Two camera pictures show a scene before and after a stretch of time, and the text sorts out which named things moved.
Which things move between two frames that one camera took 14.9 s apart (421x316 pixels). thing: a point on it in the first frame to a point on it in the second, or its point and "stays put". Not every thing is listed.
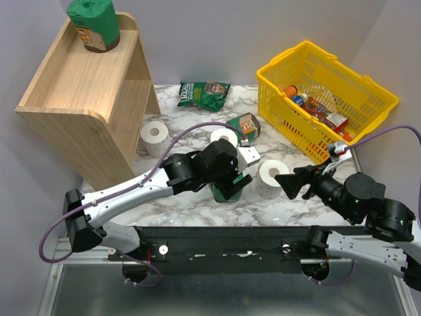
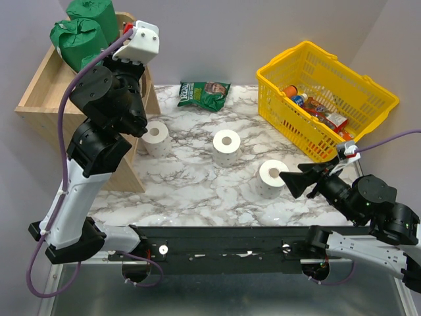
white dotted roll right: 266,185 stays put
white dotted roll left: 154,135 stays put
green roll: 97,22 stays put
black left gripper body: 216,178 to 131,72
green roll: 219,197 to 79,41
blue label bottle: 299,99 stays put
